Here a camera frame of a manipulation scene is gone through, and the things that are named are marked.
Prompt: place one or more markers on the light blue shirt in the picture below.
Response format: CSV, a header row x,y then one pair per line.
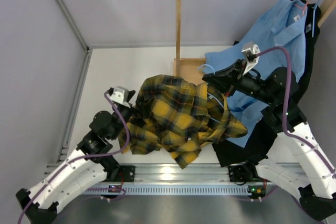
x,y
282,25

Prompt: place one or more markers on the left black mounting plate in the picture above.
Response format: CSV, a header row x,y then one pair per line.
x,y
121,173

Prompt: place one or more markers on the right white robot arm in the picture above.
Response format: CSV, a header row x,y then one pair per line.
x,y
316,190

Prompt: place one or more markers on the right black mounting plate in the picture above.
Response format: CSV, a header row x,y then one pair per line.
x,y
243,173

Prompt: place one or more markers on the yellow black plaid shirt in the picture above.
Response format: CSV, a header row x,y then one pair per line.
x,y
181,118

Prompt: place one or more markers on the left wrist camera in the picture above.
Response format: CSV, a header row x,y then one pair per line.
x,y
121,95

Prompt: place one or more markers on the black garment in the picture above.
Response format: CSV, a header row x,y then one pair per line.
x,y
264,76

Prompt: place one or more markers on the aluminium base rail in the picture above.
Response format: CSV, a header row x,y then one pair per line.
x,y
144,174

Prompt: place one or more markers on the slotted cable duct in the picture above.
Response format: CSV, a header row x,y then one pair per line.
x,y
179,189

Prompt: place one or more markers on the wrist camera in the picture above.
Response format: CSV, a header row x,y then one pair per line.
x,y
121,95
250,52

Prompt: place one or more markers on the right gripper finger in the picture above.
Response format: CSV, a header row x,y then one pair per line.
x,y
225,88
230,73

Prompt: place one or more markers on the black mounting plate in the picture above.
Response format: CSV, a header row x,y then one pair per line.
x,y
121,173
243,173

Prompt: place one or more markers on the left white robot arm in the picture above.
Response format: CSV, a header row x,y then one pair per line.
x,y
43,202

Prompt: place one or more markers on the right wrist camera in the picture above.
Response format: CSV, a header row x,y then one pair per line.
x,y
250,52

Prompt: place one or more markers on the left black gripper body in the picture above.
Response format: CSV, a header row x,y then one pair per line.
x,y
126,113

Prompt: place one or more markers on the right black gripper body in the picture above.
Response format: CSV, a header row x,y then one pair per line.
x,y
249,85

